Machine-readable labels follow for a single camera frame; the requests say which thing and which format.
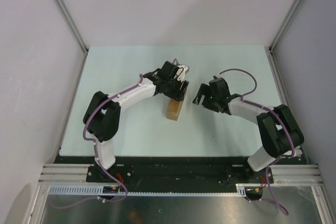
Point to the left aluminium frame post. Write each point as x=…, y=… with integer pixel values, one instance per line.
x=71, y=25

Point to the brown cardboard express box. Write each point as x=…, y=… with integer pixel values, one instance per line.
x=174, y=108

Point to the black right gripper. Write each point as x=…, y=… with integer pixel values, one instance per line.
x=205, y=90

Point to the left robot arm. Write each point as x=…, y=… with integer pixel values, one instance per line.
x=102, y=116

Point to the aluminium frame post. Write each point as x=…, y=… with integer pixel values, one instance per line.
x=71, y=25
x=291, y=13

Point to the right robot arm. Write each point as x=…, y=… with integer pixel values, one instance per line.
x=279, y=131

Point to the right aluminium frame post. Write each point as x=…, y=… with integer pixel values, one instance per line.
x=291, y=13

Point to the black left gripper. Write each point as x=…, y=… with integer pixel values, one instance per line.
x=178, y=95

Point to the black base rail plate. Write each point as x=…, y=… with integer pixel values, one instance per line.
x=174, y=174

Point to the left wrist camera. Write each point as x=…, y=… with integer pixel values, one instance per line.
x=181, y=72

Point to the aluminium crossbar profile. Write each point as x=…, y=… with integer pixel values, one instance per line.
x=284, y=175

